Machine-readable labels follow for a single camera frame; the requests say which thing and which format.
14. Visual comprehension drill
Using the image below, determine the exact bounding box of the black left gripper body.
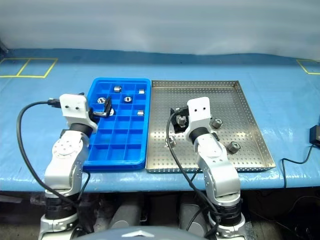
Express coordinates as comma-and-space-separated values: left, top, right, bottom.
87, 107, 108, 118

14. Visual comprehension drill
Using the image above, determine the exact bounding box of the blue compartment tray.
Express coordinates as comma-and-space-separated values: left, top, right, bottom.
82, 77, 152, 172

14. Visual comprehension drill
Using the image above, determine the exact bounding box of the yellow tape double square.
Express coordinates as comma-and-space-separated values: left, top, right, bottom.
0, 57, 59, 79

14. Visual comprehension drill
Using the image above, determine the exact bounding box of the metal nut right edge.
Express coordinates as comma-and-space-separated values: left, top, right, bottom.
226, 141, 241, 154

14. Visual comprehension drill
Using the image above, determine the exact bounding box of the perforated metal tray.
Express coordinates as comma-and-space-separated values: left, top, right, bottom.
145, 79, 277, 174

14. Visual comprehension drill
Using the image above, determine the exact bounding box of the blue plastic table cover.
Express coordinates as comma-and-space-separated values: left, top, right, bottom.
0, 47, 320, 193

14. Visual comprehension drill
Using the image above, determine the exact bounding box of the grey rounded shape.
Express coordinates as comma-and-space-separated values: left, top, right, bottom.
178, 196, 210, 235
108, 199, 142, 230

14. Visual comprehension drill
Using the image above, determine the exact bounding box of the grey robot torso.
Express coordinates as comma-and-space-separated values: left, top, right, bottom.
74, 226, 208, 240

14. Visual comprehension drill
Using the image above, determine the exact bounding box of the yellow tape single square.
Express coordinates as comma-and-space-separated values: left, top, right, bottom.
296, 59, 320, 75

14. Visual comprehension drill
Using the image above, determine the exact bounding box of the black power adapter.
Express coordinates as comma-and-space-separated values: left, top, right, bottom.
309, 124, 320, 148

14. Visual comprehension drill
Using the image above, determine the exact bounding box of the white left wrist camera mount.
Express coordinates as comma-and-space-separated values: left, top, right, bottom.
59, 93, 99, 133

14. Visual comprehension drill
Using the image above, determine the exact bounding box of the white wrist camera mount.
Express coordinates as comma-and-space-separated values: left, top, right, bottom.
59, 93, 99, 133
184, 96, 214, 138

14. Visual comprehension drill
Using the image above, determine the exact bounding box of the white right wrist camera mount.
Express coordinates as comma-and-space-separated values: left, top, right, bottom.
184, 96, 214, 138

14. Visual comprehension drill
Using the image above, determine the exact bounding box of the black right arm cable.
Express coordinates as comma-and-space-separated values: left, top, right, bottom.
165, 107, 221, 238

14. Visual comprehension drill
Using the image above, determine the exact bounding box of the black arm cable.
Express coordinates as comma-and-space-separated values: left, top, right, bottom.
16, 98, 91, 208
165, 107, 221, 238

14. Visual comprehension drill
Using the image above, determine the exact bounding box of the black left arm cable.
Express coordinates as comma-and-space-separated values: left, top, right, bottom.
16, 98, 91, 208

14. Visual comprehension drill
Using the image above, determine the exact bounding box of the black adapter cable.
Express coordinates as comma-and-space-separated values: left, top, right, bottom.
281, 144, 314, 188

